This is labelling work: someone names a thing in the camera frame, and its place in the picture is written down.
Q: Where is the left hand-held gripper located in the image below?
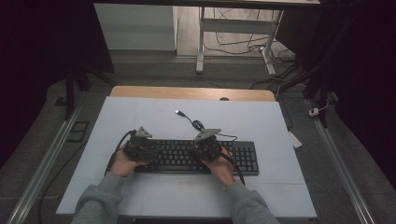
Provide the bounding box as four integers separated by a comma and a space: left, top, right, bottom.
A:
122, 125, 159, 163

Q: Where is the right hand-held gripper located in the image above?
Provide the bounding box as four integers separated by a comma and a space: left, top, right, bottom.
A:
192, 127, 225, 163

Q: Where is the black computer keyboard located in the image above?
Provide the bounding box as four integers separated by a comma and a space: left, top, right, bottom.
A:
134, 138, 261, 176

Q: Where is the person's left hand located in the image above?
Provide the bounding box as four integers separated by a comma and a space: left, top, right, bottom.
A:
109, 145, 149, 178

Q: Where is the person's right hand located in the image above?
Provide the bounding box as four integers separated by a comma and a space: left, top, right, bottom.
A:
201, 147, 238, 188

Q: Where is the white board sheet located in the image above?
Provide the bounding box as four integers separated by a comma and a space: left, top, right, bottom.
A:
55, 95, 318, 219

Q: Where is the wooden table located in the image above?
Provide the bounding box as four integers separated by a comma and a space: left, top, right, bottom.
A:
109, 85, 276, 103

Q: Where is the white paper tag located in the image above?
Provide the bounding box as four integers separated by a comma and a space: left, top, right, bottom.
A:
287, 130, 304, 149

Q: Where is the black metal stand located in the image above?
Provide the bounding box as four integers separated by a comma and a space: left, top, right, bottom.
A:
302, 12, 354, 129
54, 60, 117, 121

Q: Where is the white cabinet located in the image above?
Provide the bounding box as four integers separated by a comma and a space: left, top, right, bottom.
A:
93, 3, 178, 51

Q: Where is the dark curtain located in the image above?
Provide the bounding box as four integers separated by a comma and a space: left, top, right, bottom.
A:
0, 0, 116, 171
275, 0, 396, 189

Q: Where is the left hand-held gripper cable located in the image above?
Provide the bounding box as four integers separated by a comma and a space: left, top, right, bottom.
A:
105, 129, 137, 175

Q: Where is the hand-held gripper cable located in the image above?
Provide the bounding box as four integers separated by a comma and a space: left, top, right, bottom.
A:
219, 151, 248, 187
105, 129, 137, 175

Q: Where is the right hand-held gripper cable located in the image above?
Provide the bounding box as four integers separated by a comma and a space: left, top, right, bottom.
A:
219, 151, 248, 187

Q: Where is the black keyboard cable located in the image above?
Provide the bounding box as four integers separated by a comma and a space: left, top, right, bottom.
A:
174, 108, 238, 142

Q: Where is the black floor cable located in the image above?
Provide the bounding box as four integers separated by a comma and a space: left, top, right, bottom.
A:
37, 141, 92, 224

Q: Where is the aluminium rail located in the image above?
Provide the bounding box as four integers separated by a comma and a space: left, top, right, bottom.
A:
6, 102, 84, 224
305, 98, 376, 224

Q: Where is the bundle of floor cables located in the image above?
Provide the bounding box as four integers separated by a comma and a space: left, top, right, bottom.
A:
204, 7, 307, 91

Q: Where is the white desk frame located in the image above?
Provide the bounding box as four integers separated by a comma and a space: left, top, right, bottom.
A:
92, 0, 321, 76

